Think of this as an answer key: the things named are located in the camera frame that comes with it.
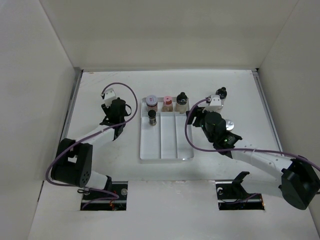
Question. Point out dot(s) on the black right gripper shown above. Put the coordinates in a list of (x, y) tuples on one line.
[(196, 111)]

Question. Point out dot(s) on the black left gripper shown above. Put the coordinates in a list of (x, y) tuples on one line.
[(107, 110)]

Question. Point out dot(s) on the grinder jar white contents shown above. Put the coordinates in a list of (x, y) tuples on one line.
[(181, 103)]

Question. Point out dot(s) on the pink cap spice jar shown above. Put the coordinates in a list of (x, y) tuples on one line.
[(167, 104)]

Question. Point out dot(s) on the dark spice bottle black cap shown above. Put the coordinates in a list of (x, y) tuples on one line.
[(152, 117)]

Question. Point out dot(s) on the orange label silver cap jar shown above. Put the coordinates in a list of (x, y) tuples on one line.
[(151, 103)]

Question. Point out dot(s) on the blue label silver cap bottle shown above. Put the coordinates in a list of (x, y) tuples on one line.
[(229, 125)]

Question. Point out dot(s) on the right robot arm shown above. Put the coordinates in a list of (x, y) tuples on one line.
[(294, 177)]

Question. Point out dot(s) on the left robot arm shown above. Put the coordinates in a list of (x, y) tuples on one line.
[(74, 157)]

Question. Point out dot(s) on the grinder jar right black top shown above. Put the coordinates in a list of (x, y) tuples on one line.
[(222, 93)]

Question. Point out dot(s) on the white divided organizer tray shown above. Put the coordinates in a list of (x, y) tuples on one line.
[(164, 142)]

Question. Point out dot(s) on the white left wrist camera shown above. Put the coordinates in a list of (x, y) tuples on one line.
[(108, 96)]

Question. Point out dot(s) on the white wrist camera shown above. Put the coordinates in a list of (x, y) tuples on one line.
[(108, 96), (213, 103)]

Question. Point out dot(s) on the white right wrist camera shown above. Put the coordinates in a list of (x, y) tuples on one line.
[(213, 103)]

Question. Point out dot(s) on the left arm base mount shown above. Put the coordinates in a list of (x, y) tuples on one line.
[(101, 201)]

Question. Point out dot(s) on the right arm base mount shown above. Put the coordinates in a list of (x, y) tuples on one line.
[(231, 196)]

